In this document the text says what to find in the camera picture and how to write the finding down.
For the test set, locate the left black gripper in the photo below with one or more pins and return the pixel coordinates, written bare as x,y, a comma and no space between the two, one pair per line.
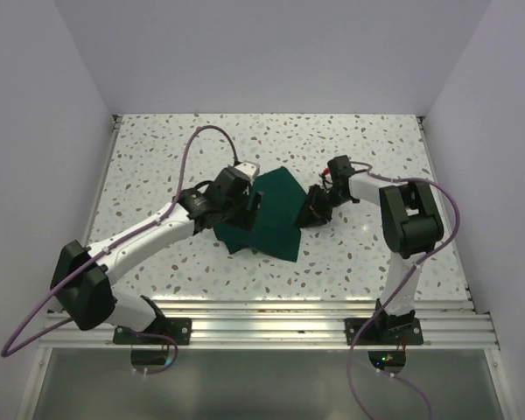
244,220

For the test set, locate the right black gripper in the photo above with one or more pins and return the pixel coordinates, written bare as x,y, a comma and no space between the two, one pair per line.
318,215

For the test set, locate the green surgical drape cloth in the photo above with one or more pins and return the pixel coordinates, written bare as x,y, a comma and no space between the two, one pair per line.
275,232

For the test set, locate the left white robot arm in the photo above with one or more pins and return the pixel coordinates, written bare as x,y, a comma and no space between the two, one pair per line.
84,277

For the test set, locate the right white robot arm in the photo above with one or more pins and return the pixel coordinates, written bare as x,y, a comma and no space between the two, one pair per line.
410,221

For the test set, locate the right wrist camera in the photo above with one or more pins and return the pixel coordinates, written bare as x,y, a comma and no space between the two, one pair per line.
326,180

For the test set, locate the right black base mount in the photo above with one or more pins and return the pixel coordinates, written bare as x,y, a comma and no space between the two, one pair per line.
395,333

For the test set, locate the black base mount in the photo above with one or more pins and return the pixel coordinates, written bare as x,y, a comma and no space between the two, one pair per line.
156,347
395,333

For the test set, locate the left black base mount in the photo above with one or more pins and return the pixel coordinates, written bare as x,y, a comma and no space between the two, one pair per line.
156,347

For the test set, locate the aluminium rail frame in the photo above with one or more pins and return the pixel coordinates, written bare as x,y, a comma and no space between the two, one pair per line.
268,337

